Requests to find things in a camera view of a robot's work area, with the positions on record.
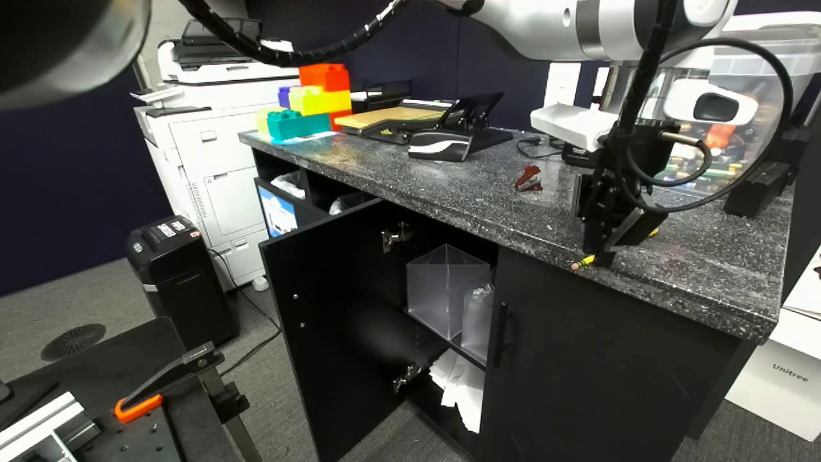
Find blurred grey round object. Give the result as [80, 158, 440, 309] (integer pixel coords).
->
[0, 0, 154, 116]

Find black corrugated cable hose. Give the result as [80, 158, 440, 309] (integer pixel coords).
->
[176, 0, 405, 69]

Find white flat box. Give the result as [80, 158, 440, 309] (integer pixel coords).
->
[529, 103, 620, 155]

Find teal toy block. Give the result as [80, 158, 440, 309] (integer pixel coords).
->
[255, 108, 336, 147]

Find wooden board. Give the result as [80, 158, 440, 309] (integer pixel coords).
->
[330, 103, 448, 137]

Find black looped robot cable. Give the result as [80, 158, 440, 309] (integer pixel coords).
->
[612, 37, 797, 218]

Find black power brick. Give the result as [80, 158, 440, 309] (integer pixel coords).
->
[724, 156, 797, 218]

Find black open cabinet door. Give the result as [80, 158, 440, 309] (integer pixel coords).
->
[255, 198, 390, 462]

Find yellow toy block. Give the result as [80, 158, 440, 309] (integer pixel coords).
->
[287, 81, 357, 117]

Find white device with dark lens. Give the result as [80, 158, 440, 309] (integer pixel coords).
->
[658, 78, 762, 129]

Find clear plastic box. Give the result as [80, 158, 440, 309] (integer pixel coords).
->
[402, 241, 495, 346]

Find black cart platform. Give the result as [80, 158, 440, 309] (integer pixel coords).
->
[0, 315, 264, 462]

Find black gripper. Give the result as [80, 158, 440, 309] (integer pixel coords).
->
[577, 125, 676, 270]

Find white plastic bottle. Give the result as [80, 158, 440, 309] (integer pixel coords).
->
[459, 282, 498, 364]

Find white cardboard box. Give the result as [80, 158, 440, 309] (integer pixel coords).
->
[724, 337, 821, 445]

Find black stapler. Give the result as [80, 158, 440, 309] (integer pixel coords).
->
[402, 90, 516, 165]

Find yellow pencil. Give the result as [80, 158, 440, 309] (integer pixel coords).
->
[568, 224, 670, 271]

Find black perforated breadboard plate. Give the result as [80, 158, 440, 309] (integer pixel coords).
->
[71, 400, 212, 462]

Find black paper shredder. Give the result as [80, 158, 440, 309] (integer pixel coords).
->
[122, 214, 239, 350]

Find white aluminium rail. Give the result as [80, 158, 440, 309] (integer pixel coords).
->
[0, 389, 87, 462]

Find black clamp with orange grip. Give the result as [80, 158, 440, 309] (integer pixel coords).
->
[109, 342, 228, 428]

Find orange toy block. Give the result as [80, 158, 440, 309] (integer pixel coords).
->
[296, 60, 353, 96]

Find white crumpled paper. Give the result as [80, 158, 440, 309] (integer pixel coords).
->
[426, 346, 486, 437]

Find white office printer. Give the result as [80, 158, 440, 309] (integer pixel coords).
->
[130, 37, 303, 291]

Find black cabinet with granite counter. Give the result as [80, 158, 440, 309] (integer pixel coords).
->
[239, 125, 799, 462]

